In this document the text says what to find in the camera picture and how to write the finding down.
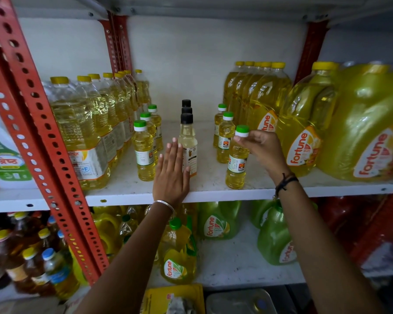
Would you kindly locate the person's left hand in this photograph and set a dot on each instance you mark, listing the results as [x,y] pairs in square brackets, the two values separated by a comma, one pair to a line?
[170,179]

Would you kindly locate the person's right hand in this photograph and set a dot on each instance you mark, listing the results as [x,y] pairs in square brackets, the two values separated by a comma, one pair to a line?
[267,152]

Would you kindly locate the person's left middle finger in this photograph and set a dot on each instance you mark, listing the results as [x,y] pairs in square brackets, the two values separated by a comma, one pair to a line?
[174,153]

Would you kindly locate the person's left little finger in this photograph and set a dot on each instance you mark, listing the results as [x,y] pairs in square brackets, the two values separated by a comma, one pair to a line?
[159,164]

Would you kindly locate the person's right thumb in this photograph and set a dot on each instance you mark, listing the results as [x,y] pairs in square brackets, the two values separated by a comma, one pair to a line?
[241,141]

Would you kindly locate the person's left thumb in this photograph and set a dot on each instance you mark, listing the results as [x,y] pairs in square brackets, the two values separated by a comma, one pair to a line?
[186,179]

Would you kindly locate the small green-cap oil bottle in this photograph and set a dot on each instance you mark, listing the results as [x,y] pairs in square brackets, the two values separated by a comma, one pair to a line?
[151,130]
[225,140]
[157,125]
[236,166]
[218,127]
[144,156]

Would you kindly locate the person's right forearm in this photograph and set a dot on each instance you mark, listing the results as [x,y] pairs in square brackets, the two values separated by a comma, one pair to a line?
[321,251]

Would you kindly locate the person's left forearm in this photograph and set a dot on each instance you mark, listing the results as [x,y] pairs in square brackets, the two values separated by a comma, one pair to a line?
[131,264]

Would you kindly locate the white shelf board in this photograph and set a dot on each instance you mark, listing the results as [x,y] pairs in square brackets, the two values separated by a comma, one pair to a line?
[209,189]
[216,6]
[232,266]

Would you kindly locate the silver bangle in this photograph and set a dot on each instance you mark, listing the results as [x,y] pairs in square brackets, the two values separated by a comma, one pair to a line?
[167,203]

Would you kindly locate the large yellow-cap oil bottle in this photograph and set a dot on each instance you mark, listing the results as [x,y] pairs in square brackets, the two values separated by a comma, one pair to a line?
[254,89]
[270,94]
[230,83]
[246,91]
[238,89]

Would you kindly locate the green oil jug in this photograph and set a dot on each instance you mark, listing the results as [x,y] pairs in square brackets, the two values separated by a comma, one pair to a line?
[275,238]
[217,220]
[260,210]

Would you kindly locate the black thread wristband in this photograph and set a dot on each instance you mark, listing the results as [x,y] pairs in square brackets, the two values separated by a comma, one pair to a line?
[284,184]

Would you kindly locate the small clear green-cap bottle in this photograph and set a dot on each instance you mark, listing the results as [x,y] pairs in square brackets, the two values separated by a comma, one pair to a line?
[128,225]

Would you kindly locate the green-cap yellow oil bottle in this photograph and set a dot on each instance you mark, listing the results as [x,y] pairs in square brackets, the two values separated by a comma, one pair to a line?
[178,255]

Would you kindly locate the row of tall oil bottles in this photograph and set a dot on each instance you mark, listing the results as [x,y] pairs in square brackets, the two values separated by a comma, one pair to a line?
[85,127]

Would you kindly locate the red slotted shelf upright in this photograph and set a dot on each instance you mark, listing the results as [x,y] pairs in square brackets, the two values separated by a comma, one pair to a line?
[311,48]
[124,42]
[36,104]
[109,45]

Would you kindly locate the yellow packet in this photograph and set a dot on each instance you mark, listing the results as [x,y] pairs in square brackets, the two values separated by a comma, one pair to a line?
[160,299]

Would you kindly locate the huge yellow oil jug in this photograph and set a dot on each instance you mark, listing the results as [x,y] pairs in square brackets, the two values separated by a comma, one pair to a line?
[363,111]

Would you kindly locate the clear plastic container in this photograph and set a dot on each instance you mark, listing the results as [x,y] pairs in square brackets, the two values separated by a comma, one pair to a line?
[240,302]

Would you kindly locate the stack of red packets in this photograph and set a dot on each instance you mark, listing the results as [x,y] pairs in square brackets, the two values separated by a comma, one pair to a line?
[366,225]

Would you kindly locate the white jug with green label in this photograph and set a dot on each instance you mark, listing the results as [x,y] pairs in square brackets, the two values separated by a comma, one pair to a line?
[3,143]

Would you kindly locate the group of dark oil bottles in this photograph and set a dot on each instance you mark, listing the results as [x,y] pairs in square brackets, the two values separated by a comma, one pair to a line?
[29,255]

